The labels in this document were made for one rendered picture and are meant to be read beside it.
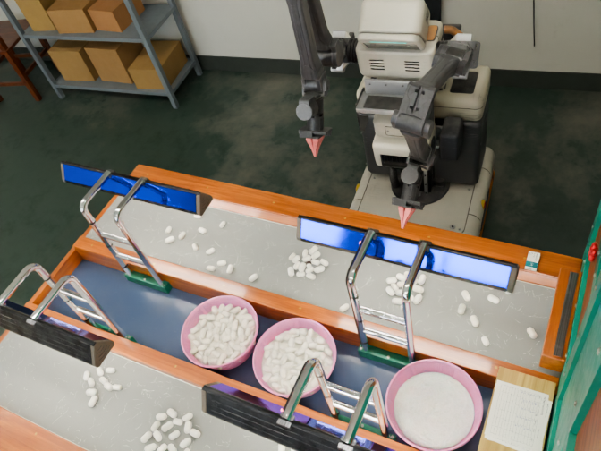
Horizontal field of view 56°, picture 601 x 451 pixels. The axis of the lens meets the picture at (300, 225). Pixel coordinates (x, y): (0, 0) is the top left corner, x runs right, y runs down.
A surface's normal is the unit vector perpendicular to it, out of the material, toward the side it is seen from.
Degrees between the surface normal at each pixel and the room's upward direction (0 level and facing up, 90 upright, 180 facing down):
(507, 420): 0
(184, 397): 0
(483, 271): 58
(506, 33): 90
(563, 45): 90
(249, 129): 0
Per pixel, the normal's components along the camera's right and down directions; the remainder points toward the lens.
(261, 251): -0.19, -0.63
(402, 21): -0.37, 0.05
